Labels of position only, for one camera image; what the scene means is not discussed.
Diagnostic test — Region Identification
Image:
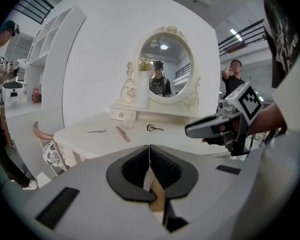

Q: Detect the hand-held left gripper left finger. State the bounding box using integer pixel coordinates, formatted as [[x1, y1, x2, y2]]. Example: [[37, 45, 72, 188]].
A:
[[106, 145, 157, 203]]

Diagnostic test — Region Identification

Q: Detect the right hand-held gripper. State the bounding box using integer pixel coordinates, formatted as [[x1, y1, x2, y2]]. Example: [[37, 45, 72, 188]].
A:
[[184, 81, 265, 157]]

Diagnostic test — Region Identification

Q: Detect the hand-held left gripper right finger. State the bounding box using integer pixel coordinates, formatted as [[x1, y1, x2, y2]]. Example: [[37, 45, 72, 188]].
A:
[[149, 144, 200, 200]]

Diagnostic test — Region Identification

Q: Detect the pink comb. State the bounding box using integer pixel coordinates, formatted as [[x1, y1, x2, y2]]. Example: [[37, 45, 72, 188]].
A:
[[115, 125, 131, 143]]

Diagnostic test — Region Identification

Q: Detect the black hair clip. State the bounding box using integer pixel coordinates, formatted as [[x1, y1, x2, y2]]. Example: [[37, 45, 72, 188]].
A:
[[146, 123, 165, 132]]

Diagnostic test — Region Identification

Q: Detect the small white drawer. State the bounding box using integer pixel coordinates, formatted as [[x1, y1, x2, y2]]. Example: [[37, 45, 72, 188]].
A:
[[109, 107, 137, 122]]

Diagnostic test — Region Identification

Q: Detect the person's right forearm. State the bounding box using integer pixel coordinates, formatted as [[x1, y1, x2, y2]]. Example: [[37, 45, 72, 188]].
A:
[[248, 100, 288, 137]]

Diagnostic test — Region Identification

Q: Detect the white table top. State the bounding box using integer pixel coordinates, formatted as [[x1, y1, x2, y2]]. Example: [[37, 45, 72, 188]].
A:
[[53, 111, 232, 160]]

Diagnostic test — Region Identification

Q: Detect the white device with dark top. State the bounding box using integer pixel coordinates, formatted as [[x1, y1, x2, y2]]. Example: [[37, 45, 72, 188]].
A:
[[1, 80, 25, 105]]

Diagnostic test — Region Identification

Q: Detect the white framed oval mirror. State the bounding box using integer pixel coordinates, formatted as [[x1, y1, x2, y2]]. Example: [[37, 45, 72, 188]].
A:
[[119, 25, 202, 118]]

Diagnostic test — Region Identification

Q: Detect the wooden chair with floral cushion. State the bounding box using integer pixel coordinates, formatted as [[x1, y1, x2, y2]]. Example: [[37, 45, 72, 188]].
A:
[[31, 120, 79, 178]]

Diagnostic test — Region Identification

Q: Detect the white vase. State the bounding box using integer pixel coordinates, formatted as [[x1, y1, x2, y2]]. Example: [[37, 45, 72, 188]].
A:
[[134, 70, 151, 110]]

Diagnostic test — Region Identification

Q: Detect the black railing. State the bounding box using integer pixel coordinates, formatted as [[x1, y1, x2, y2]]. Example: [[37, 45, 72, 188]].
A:
[[12, 0, 55, 25], [217, 18, 266, 58]]

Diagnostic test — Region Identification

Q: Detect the red item on shelf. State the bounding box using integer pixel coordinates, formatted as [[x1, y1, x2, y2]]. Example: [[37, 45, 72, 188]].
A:
[[31, 87, 43, 104]]

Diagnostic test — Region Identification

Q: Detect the white shelf unit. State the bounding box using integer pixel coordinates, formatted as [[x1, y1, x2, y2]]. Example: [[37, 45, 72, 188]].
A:
[[23, 5, 87, 110]]

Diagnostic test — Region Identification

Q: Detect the black cable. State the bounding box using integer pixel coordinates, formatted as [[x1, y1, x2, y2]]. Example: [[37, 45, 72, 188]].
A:
[[244, 133, 256, 161]]

